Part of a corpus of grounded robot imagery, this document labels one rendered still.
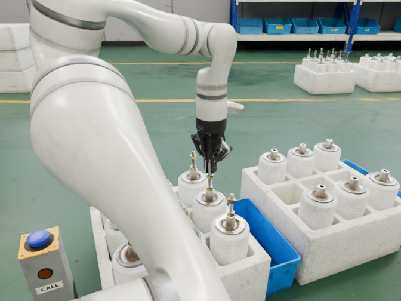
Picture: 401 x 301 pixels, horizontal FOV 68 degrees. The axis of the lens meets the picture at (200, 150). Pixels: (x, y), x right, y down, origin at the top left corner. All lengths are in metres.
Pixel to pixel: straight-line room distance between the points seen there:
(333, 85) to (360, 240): 2.01
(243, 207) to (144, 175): 0.91
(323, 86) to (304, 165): 1.78
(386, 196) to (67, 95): 0.94
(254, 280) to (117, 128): 0.66
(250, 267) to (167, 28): 0.55
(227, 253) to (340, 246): 0.36
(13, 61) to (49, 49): 2.64
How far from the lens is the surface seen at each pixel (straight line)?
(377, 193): 1.04
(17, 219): 1.34
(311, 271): 0.97
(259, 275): 0.81
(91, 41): 0.45
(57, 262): 0.68
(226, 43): 0.63
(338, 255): 1.00
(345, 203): 0.96
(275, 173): 1.04
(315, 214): 0.89
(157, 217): 0.17
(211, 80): 0.66
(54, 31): 0.44
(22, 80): 3.09
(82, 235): 1.16
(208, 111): 0.68
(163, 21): 0.53
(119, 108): 0.23
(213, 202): 0.81
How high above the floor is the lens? 0.74
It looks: 27 degrees down
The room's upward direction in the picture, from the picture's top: straight up
